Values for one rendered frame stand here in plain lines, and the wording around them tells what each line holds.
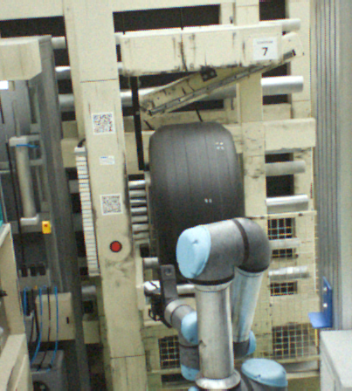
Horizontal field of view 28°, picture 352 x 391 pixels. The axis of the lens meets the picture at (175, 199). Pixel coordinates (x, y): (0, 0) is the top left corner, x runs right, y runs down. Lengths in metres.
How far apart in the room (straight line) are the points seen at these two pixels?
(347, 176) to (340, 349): 0.33
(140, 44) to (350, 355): 1.61
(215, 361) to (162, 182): 0.75
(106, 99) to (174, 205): 0.44
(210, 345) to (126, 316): 0.91
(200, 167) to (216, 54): 0.54
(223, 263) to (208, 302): 0.11
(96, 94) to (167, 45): 0.39
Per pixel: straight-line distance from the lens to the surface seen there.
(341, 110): 1.32
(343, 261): 1.39
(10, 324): 2.32
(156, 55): 2.64
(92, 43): 2.38
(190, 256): 1.63
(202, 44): 2.65
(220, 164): 2.30
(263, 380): 1.85
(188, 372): 1.94
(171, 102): 2.79
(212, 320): 1.71
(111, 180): 2.44
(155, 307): 2.04
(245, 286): 1.80
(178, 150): 2.33
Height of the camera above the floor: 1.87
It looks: 15 degrees down
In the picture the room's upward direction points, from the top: 4 degrees counter-clockwise
